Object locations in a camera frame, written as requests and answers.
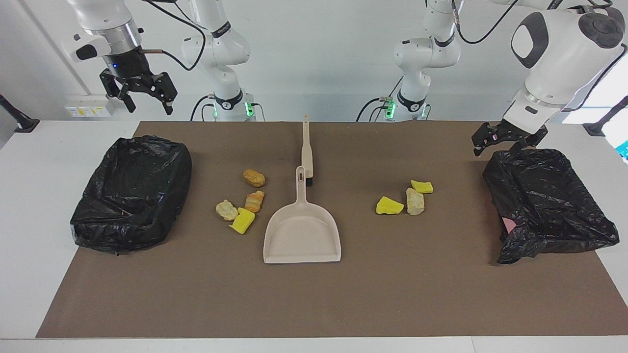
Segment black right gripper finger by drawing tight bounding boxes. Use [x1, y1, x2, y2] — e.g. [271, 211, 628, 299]
[150, 73, 178, 116]
[100, 69, 136, 113]

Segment croissant bread toy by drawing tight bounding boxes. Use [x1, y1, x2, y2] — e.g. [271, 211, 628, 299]
[406, 188, 425, 216]
[245, 190, 265, 213]

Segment pale bread toy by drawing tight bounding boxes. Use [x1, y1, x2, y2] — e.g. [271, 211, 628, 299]
[215, 200, 239, 222]

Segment beige hand brush black bristles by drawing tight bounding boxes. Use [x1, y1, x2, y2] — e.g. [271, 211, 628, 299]
[301, 114, 315, 187]

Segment beige plastic dustpan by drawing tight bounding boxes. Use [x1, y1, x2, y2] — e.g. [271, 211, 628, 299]
[263, 166, 342, 265]

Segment black bag lined pink bin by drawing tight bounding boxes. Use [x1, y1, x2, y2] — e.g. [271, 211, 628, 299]
[482, 149, 620, 265]

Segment black stand leg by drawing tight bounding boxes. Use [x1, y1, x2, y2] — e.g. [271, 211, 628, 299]
[0, 94, 40, 133]
[583, 96, 628, 137]

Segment brown table mat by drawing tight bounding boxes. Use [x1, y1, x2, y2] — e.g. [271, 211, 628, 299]
[36, 121, 628, 339]

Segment black right base cable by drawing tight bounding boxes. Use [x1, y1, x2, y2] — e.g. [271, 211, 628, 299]
[190, 95, 216, 122]

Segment black base cable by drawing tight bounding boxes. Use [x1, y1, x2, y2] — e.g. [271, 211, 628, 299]
[356, 97, 395, 122]
[190, 95, 216, 122]

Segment white wall socket box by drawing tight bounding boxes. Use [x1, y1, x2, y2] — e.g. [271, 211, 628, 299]
[65, 94, 117, 118]

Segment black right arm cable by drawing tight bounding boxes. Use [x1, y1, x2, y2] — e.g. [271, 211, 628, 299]
[137, 0, 207, 72]

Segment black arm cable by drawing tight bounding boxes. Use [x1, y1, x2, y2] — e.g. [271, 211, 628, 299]
[137, 0, 207, 72]
[450, 0, 628, 112]

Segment white wall cable conduit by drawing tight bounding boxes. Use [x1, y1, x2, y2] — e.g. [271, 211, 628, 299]
[19, 0, 91, 96]

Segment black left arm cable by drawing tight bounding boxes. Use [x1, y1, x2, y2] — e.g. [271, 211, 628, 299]
[450, 0, 628, 112]

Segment black left base cable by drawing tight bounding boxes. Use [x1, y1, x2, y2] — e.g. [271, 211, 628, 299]
[356, 97, 395, 122]

